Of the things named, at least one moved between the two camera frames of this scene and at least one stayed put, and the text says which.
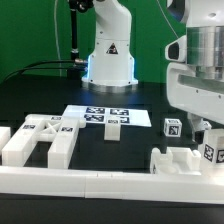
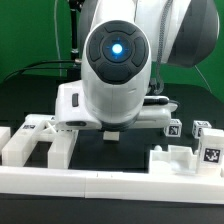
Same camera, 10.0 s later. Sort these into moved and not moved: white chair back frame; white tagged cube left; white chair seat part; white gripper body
Moved: white gripper body
Not moved: white chair back frame; white tagged cube left; white chair seat part
